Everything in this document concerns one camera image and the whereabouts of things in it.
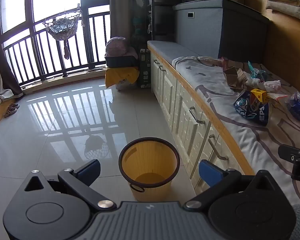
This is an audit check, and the hanging rope basket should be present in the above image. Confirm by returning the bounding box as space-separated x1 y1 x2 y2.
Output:
42 3 82 60

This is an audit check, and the grey bench cushion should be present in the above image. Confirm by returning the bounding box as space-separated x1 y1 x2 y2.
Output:
147 41 203 66

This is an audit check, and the teal plastic wrapper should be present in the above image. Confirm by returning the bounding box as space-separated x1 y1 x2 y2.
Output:
247 61 268 81

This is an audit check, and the dark grey box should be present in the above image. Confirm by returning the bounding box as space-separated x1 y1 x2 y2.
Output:
105 47 139 68

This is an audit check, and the black shelf unit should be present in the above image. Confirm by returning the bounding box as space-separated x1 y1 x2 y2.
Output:
144 0 183 43

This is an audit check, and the teal patterned bag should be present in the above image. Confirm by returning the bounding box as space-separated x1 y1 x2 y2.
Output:
132 17 148 35

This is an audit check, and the white plastic bag red print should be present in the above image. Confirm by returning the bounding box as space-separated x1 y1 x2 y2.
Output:
247 77 282 92

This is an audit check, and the printed cream blanket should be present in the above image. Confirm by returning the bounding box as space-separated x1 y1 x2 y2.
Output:
172 55 300 207

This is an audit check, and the small yellow box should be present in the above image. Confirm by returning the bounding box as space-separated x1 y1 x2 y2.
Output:
250 88 268 104

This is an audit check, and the dark brown curtain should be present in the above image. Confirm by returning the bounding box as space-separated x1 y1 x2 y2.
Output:
0 0 24 103

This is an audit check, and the crushed blue drink can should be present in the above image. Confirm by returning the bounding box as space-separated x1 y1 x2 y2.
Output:
233 90 272 126

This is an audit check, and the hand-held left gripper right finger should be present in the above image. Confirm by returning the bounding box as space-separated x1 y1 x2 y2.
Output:
184 159 284 210

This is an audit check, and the grey storage box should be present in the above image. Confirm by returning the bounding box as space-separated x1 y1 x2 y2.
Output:
172 0 270 61

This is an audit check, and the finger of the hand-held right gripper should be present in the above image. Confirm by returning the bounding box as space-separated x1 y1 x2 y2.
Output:
278 144 300 183

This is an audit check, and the black balcony railing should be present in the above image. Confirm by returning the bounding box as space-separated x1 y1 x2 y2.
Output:
2 11 112 84

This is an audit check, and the cream cabinet with wooden top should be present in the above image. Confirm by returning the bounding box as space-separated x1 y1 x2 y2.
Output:
148 45 256 198

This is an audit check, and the torn brown cardboard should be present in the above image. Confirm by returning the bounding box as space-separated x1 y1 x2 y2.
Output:
223 66 252 91

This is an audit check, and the wooden headboard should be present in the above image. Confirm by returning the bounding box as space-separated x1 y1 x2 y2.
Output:
244 0 300 87

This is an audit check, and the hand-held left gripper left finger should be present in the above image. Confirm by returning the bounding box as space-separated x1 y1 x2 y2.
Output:
17 159 117 210

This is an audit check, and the pink cushion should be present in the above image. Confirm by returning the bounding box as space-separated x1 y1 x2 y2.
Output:
105 37 128 57

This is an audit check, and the yellow bin with dark rim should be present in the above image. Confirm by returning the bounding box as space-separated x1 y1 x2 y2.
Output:
118 137 180 202

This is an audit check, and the dark green box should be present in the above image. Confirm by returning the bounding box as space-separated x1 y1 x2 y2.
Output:
139 46 152 89

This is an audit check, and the clear plastic bag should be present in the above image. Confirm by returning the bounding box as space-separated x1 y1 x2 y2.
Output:
266 92 291 106

